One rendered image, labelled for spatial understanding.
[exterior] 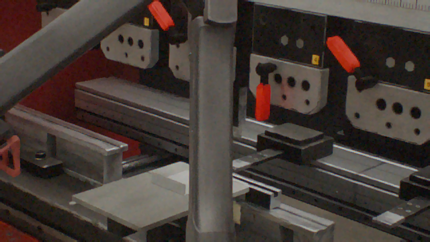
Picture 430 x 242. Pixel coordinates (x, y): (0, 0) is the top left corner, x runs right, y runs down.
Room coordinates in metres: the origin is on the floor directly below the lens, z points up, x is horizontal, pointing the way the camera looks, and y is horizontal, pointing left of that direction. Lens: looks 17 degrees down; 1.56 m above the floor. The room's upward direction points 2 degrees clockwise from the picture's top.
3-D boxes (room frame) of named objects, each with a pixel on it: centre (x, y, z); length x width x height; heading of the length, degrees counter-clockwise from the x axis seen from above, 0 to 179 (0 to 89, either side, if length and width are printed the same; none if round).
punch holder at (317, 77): (1.37, -0.14, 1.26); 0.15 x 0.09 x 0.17; 47
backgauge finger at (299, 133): (1.60, -0.12, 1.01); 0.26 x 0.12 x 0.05; 137
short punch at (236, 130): (1.49, -0.01, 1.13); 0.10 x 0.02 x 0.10; 47
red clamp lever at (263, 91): (1.33, -0.08, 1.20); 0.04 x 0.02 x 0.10; 137
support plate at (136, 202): (1.38, 0.09, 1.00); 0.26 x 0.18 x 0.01; 137
